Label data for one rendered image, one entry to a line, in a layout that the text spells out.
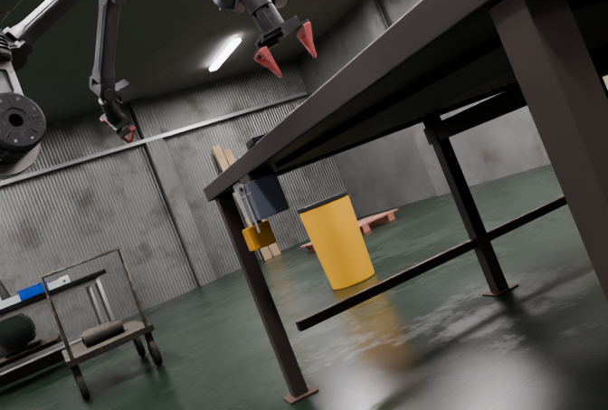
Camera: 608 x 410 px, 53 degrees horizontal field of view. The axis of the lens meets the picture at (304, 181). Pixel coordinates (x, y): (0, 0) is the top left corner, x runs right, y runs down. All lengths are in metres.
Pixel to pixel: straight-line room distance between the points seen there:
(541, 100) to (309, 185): 10.86
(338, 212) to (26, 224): 6.60
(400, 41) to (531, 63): 0.24
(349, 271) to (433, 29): 3.77
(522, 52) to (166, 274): 9.85
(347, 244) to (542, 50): 3.86
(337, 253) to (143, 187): 6.43
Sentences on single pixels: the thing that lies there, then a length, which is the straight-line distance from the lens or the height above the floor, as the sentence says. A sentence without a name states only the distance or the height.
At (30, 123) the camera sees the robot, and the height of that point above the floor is 1.12.
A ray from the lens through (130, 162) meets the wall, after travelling 10.60.
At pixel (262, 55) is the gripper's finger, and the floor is 1.05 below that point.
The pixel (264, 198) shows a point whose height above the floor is 0.77.
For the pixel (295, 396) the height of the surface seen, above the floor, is 0.01.
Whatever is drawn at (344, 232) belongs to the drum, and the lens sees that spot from 4.52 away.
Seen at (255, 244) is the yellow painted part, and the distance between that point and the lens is 2.06.
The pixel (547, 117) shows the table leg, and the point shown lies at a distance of 0.77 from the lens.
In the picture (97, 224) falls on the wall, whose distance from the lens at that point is 10.34.
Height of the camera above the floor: 0.72
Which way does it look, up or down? 1 degrees up
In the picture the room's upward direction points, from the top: 22 degrees counter-clockwise
